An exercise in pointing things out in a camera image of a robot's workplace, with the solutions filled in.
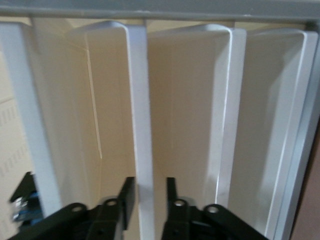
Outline white drawer cabinet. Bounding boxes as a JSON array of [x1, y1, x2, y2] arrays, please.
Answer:
[[0, 0, 320, 240]]

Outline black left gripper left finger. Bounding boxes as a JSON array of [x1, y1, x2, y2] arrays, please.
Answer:
[[6, 176, 138, 240]]

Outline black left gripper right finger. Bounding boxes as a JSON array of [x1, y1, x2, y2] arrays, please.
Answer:
[[160, 176, 270, 240]]

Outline black switch block blue parts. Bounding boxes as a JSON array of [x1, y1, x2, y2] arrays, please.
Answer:
[[8, 171, 43, 223]]

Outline white plastic drawer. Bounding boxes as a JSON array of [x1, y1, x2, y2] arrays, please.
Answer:
[[0, 20, 70, 220]]

